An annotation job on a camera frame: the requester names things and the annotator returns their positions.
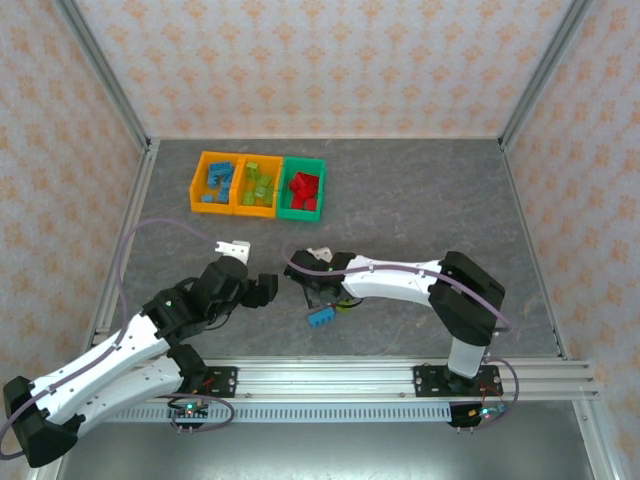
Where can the orange plastic bin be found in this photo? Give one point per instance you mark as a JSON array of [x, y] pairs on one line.
[[255, 211], [210, 207]]

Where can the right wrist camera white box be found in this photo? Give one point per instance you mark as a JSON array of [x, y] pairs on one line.
[[320, 254]]

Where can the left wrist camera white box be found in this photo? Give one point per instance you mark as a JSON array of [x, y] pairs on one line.
[[235, 251]]

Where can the green lego brick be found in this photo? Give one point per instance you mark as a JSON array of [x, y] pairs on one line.
[[252, 171], [344, 306], [265, 180], [248, 197], [264, 196]]

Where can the small circuit board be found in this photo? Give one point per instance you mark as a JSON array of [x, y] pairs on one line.
[[484, 413], [189, 411]]

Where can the aluminium frame post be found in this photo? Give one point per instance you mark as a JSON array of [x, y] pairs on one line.
[[542, 75], [107, 75]]

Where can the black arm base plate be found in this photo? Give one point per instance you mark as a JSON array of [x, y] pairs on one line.
[[222, 380], [430, 382]]

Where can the aluminium mounting rail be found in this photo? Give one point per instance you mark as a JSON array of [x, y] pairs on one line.
[[325, 380]]

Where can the green plastic bin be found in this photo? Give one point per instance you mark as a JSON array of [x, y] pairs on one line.
[[298, 215]]

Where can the aluminium side rail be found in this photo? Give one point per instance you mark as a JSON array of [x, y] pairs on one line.
[[141, 175], [520, 200]]

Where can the red lego brick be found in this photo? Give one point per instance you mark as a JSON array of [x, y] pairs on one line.
[[298, 201], [294, 188], [301, 179], [313, 185], [311, 203]]

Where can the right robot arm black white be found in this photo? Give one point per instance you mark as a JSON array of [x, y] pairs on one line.
[[390, 285]]

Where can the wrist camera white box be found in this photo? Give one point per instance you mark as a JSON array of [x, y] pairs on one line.
[[320, 254], [235, 251]]

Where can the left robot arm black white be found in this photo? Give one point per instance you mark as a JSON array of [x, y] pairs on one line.
[[100, 365]]

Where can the blue lego brick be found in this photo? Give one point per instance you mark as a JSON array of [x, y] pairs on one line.
[[207, 199], [322, 317], [220, 179], [226, 192], [221, 167]]

